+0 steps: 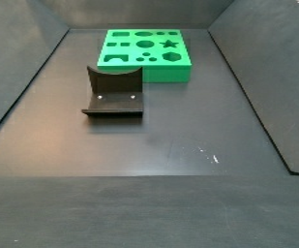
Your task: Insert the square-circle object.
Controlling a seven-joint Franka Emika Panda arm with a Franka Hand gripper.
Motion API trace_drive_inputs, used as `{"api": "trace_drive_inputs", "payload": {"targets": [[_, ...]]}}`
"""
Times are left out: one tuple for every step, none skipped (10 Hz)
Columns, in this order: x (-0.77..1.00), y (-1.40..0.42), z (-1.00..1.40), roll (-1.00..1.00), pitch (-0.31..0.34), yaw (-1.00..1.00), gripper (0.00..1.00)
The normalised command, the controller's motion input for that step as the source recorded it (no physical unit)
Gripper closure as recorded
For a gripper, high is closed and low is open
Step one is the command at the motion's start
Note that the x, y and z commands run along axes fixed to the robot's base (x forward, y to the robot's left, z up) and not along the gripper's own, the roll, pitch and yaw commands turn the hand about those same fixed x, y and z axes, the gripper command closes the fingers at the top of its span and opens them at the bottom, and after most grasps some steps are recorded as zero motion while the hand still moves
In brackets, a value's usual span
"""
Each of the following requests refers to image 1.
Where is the black curved holder stand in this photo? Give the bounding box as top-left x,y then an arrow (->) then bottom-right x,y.
81,67 -> 144,116

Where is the green shape-sorter block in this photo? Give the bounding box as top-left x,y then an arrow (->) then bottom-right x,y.
97,29 -> 192,82

